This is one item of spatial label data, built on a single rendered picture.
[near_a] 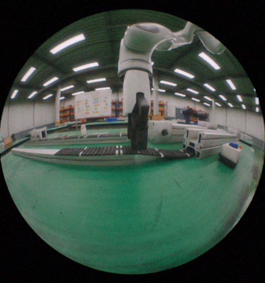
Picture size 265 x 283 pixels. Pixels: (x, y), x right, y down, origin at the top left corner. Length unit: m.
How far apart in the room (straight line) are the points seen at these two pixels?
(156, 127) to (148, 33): 0.34
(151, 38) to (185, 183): 0.28
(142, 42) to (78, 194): 0.29
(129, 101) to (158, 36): 0.16
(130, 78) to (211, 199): 0.26
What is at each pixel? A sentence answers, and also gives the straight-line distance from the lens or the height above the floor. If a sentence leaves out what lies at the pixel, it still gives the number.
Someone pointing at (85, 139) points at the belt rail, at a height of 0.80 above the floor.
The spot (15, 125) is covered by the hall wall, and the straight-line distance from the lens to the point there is 11.14.
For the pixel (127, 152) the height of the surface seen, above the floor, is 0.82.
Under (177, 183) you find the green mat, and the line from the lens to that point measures 0.17.
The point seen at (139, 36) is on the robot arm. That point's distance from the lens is 0.19.
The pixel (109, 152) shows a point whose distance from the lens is 0.20.
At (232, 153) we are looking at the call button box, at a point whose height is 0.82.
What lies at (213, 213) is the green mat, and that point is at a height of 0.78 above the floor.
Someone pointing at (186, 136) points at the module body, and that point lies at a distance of 0.34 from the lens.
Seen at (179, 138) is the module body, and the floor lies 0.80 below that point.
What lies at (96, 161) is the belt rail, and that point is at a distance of 0.22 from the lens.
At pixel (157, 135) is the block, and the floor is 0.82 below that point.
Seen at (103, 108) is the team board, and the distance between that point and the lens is 3.17.
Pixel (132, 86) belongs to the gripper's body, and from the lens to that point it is 0.16.
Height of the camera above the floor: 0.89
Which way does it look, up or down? 16 degrees down
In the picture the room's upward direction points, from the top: straight up
